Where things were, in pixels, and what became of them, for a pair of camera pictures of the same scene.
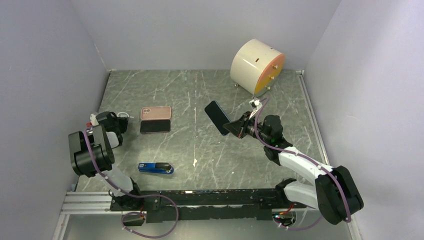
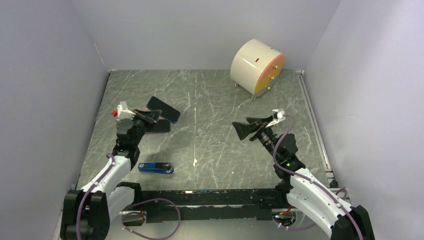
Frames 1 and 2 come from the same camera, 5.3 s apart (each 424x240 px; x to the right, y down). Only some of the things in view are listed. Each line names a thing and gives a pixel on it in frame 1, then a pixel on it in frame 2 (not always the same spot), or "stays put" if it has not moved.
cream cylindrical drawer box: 256,67 stays put
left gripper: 124,121 -> 151,116
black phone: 155,126 stays put
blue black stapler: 160,168 stays put
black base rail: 203,205 stays put
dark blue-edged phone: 217,115 -> 169,113
